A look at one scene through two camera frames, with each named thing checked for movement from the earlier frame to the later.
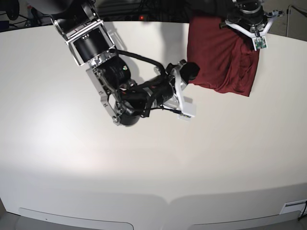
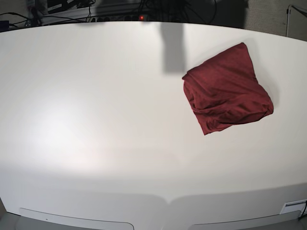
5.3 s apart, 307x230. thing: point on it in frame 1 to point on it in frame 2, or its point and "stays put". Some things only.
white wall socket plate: [294, 206] stays put
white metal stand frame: [302, 12] stays put
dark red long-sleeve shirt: [227, 59] to [224, 91]
